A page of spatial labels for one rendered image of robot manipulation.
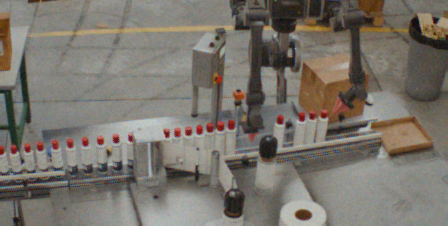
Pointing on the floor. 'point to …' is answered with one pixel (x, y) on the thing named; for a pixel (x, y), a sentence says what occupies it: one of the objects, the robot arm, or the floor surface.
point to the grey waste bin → (425, 71)
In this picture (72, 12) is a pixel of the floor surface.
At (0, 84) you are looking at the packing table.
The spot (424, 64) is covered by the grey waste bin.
